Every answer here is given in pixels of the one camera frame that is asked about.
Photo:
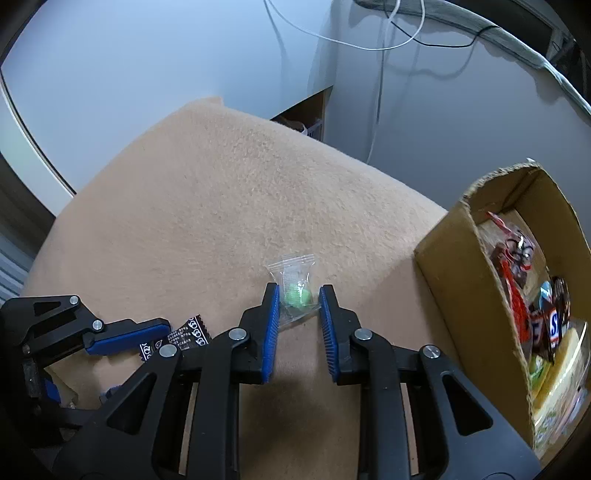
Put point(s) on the small black packet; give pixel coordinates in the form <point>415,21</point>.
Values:
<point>187,334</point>

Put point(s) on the cardboard box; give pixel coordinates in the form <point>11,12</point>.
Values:
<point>461,286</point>

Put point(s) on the clear packet with green candy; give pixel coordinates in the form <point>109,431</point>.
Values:
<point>295,295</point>

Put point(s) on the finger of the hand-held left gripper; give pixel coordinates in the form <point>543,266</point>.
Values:
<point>110,396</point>
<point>124,338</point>

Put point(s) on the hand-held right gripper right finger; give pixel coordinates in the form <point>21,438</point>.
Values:
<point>328,332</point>

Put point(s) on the red snack packet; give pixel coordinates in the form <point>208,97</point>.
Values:
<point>512,286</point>

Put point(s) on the grey ribbed panel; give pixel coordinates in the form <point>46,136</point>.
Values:
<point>14,267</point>

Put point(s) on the small brown storage box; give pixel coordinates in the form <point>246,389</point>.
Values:
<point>304,117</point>

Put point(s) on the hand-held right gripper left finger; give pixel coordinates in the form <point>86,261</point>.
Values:
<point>272,332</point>

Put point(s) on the dark window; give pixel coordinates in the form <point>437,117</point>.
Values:
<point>517,18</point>

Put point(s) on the clear plastic cookie pack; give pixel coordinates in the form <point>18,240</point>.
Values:
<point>561,397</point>

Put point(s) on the light blue candy packet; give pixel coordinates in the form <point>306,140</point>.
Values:
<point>546,290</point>

